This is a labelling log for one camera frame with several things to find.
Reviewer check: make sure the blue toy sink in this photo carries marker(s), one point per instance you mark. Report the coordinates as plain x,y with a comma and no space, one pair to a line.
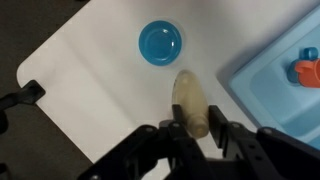
266,86

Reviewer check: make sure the orange toy object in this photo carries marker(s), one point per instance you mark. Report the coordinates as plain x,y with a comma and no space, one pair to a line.
290,71

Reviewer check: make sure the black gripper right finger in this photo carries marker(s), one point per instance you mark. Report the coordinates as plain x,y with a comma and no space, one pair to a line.
266,153

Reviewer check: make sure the orange toy cup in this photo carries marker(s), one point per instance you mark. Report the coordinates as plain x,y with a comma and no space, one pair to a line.
308,73

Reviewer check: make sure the blue toy plate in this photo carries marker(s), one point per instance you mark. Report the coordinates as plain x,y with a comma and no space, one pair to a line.
160,43

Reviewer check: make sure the cream toy bottle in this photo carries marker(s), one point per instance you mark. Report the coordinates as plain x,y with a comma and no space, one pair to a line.
190,96

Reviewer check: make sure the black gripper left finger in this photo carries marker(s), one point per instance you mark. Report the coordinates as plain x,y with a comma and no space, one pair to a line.
160,150

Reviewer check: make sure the black table clamp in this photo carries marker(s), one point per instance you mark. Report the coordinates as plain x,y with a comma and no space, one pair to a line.
23,95

